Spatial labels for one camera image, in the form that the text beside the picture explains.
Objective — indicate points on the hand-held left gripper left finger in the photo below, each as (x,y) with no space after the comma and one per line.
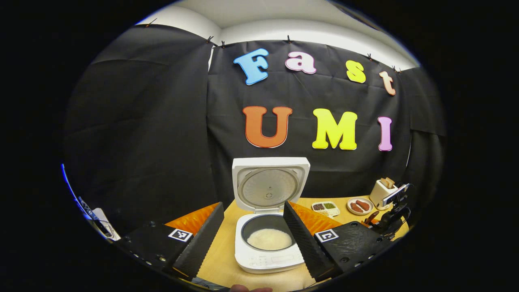
(198,243)

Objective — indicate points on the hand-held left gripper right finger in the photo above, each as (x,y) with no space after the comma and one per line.
(308,243)

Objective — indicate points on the brown wooden spoon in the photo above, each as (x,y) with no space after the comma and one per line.
(372,216)

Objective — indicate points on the white rice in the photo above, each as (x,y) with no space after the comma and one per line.
(269,239)

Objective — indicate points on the white rice cooker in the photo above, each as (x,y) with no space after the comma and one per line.
(263,261)

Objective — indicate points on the white toaster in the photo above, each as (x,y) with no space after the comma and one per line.
(379,196)

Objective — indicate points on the toast slice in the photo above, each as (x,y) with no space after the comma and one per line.
(391,181)
(384,183)

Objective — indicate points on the brown meat patty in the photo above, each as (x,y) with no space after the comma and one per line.
(356,207)
(363,204)

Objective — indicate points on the white divided bean dish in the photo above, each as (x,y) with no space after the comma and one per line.
(325,207)

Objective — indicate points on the white round plate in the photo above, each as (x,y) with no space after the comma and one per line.
(349,211)

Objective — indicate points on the white side desk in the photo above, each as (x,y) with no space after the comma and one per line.
(103,223)

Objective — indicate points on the black backdrop cloth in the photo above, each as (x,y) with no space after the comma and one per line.
(162,121)

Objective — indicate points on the computer monitor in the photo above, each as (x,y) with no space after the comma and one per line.
(71,184)

